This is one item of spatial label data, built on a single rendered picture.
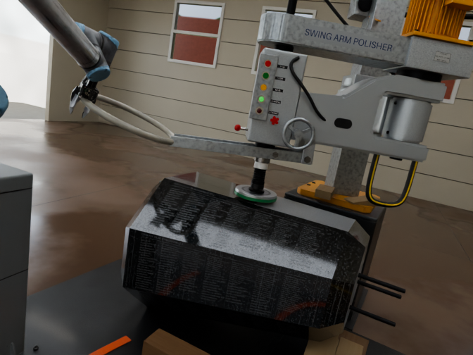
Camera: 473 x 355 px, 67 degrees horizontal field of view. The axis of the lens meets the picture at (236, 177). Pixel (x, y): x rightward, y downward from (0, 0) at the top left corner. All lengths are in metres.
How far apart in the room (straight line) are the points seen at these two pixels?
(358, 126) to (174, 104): 7.76
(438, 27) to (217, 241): 1.37
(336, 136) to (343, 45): 0.40
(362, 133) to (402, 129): 0.20
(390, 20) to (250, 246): 1.63
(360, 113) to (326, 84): 6.21
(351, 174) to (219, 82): 6.52
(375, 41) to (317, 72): 6.27
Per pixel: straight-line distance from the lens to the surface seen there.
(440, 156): 7.89
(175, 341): 1.87
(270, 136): 1.66
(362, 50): 1.75
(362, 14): 2.61
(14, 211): 1.66
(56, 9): 1.27
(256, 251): 1.63
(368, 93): 1.77
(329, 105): 1.71
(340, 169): 2.46
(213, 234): 1.70
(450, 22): 1.92
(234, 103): 8.50
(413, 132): 1.87
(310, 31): 1.70
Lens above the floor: 1.28
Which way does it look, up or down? 12 degrees down
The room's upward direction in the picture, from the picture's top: 10 degrees clockwise
